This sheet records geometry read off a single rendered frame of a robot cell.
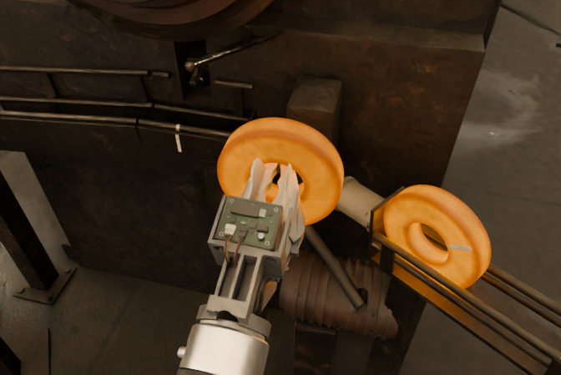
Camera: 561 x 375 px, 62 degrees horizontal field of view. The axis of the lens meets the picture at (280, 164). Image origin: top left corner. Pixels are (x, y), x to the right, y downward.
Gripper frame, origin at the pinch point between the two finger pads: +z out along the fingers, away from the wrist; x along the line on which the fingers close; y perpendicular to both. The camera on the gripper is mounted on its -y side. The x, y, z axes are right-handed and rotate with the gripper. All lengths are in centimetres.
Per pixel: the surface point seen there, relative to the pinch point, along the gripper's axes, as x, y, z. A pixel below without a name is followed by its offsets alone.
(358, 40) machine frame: -5.9, -5.3, 27.8
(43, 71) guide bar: 54, -19, 23
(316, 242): -4.8, -27.6, 2.1
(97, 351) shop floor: 50, -84, -19
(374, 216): -12.8, -14.3, 2.5
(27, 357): 66, -82, -24
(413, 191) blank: -17.1, -8.6, 4.5
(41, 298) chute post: 73, -86, -9
